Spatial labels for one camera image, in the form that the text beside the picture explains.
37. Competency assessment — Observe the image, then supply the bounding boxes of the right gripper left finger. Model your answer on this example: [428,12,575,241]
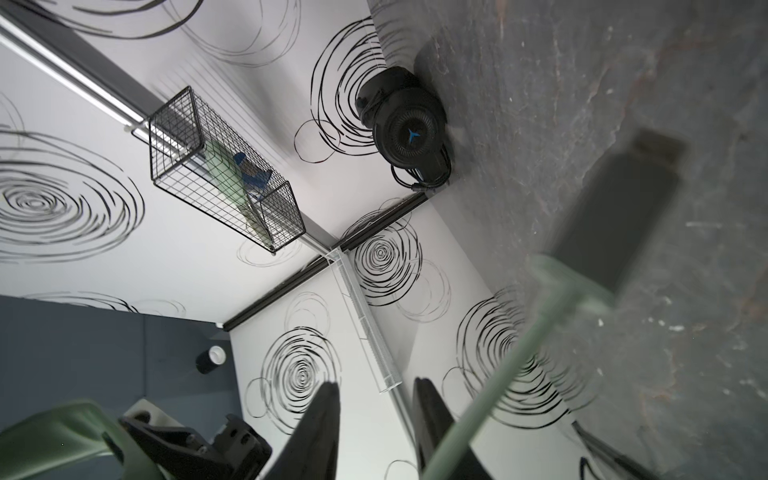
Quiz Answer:
[264,382,341,480]

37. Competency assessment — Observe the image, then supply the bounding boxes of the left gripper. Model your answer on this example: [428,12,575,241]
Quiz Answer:
[118,414,273,479]

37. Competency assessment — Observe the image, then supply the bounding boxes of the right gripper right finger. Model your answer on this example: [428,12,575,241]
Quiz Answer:
[412,378,491,480]

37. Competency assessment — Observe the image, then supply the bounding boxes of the black blue headphones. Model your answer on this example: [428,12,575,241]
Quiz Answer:
[355,66,452,192]

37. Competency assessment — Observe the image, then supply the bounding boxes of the mint green headphones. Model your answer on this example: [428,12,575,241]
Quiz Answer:
[1,130,687,479]

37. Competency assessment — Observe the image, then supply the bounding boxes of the black white ceiling spotlight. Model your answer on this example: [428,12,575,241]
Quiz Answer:
[195,345,227,375]

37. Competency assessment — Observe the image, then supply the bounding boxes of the green item in basket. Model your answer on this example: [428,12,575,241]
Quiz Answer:
[203,140,273,248]

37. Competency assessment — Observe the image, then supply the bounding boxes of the black wire basket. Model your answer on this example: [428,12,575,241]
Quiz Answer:
[146,87,306,254]

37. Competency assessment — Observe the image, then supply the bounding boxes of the aluminium wall rail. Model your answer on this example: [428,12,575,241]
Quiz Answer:
[1,1,334,254]

